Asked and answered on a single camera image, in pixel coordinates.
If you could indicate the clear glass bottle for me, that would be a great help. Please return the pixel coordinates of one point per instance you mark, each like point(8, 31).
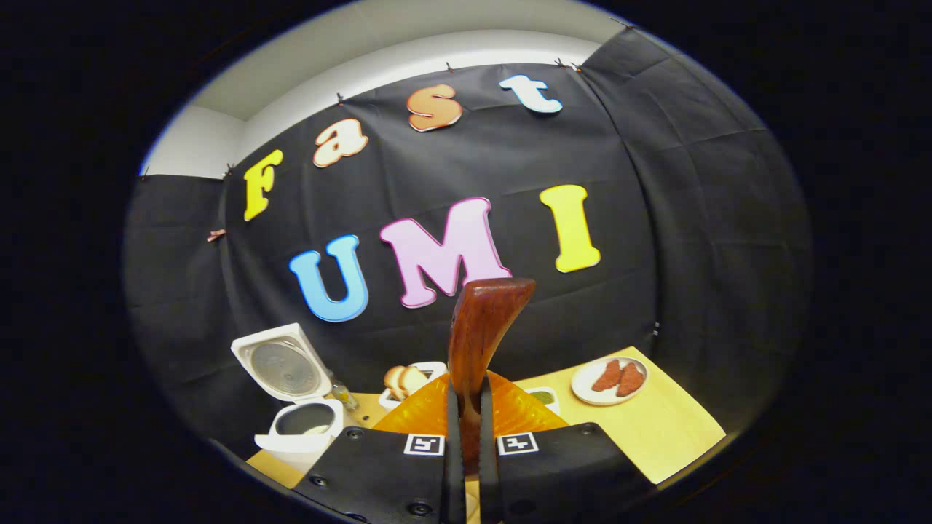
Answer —
point(346, 397)

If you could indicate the white round plate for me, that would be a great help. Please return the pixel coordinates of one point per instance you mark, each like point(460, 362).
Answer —
point(582, 389)

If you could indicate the toasted bread slice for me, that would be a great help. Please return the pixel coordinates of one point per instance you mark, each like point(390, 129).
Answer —
point(413, 380)
point(393, 380)

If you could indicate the white rice cooker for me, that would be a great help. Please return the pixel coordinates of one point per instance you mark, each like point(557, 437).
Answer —
point(291, 445)

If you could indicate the white divided bean dish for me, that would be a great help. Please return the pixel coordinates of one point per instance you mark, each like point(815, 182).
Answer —
point(542, 397)

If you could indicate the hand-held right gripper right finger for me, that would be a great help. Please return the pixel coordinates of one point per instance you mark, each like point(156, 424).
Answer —
point(561, 466)

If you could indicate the white toaster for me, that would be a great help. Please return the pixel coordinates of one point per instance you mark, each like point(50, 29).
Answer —
point(435, 368)

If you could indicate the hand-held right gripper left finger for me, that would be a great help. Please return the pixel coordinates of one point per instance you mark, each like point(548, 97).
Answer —
point(386, 473)

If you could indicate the brown wooden spoon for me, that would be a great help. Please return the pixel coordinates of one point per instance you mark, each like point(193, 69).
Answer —
point(480, 327)

